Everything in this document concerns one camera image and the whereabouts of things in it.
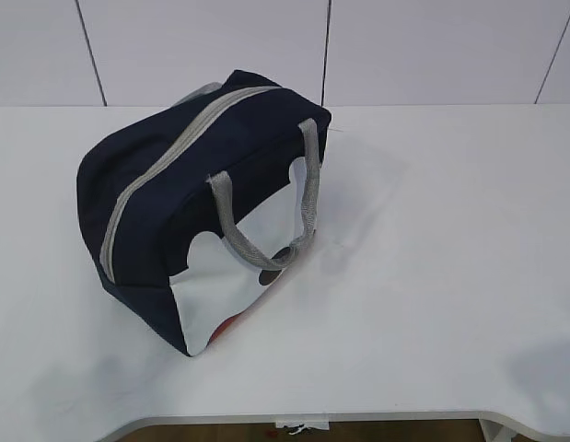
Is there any navy blue lunch bag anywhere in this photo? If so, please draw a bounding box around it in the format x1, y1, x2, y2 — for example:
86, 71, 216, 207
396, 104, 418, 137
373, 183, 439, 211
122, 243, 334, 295
76, 70, 332, 356

